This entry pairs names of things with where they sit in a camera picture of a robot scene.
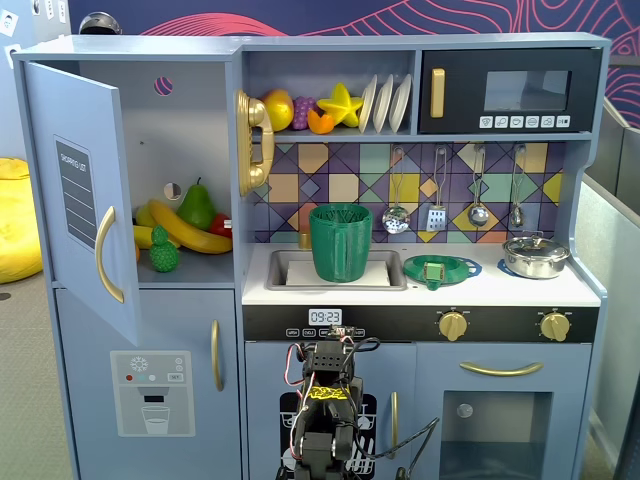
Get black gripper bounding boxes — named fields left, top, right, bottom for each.
left=299, top=341, right=365, bottom=402

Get green round fruit toy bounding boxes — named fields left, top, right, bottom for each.
left=149, top=224, right=180, bottom=274

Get blue dishwasher door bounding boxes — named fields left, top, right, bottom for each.
left=244, top=342, right=417, bottom=480

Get grey toy sink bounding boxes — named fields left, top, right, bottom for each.
left=264, top=248, right=409, bottom=292

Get green printed cup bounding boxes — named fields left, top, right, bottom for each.
left=308, top=202, right=374, bottom=284

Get gold stove knob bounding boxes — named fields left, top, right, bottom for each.
left=539, top=310, right=570, bottom=343
left=438, top=310, right=469, bottom=343

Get green printed round lid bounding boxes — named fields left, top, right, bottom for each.
left=403, top=253, right=471, bottom=291

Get steel toy skimmer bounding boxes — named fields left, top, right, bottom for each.
left=382, top=144, right=412, bottom=235

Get red toy fruit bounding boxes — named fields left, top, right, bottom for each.
left=208, top=213, right=234, bottom=239

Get steel toy slotted spatula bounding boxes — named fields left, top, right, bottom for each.
left=425, top=144, right=447, bottom=234

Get large yellow toy banana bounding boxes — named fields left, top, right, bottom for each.
left=148, top=198, right=234, bottom=255

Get green toy pear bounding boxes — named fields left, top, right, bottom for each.
left=175, top=177, right=219, bottom=232

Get steel toy ladle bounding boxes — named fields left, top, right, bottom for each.
left=467, top=144, right=490, bottom=227

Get pale yellow toy banana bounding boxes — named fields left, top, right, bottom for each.
left=132, top=225, right=182, bottom=250

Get steel toy pot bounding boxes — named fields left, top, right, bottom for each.
left=502, top=247, right=571, bottom=280

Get small yellow toy lemon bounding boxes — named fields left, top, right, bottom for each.
left=135, top=202, right=159, bottom=229

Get steel pot lid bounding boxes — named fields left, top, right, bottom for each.
left=503, top=230, right=569, bottom=257

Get orange toy citrus slice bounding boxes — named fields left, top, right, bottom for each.
left=306, top=108, right=335, bottom=135

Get steel toy spoon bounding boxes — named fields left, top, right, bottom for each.
left=509, top=144, right=527, bottom=229

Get blue door with ice dispenser print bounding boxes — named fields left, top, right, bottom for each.
left=54, top=288, right=237, bottom=480

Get blue oven door with window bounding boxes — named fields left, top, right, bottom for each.
left=415, top=342, right=594, bottom=480

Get light purple toy grapes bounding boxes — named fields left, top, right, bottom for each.
left=292, top=95, right=317, bottom=131

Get gold toy telephone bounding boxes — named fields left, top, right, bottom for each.
left=234, top=88, right=276, bottom=198

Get yellow toy starfruit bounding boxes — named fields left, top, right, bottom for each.
left=316, top=82, right=365, bottom=129

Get white toy plate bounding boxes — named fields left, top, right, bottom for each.
left=373, top=74, right=395, bottom=135
left=358, top=74, right=379, bottom=135
left=388, top=73, right=413, bottom=134

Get blue wooden toy kitchen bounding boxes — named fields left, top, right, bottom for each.
left=12, top=32, right=612, bottom=480

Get black microwave door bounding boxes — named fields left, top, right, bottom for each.
left=418, top=48, right=604, bottom=135

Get yellow beanbag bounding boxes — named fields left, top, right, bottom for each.
left=0, top=157, right=45, bottom=285

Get blue door with shopping list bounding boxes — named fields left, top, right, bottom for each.
left=22, top=60, right=144, bottom=347

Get black helmet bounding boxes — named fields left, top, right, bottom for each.
left=78, top=12, right=123, bottom=36

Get red white servo wires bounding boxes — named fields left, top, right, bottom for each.
left=283, top=342, right=307, bottom=389

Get slim gold door handle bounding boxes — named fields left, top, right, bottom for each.
left=389, top=391, right=400, bottom=459
left=209, top=319, right=225, bottom=393

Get black cable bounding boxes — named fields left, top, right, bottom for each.
left=339, top=337, right=441, bottom=461

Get long gold oven handle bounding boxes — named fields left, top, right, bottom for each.
left=458, top=360, right=545, bottom=378

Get curved gold door handle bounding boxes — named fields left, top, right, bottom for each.
left=94, top=205, right=126, bottom=305

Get gold microwave handle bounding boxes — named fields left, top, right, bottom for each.
left=430, top=68, right=446, bottom=119

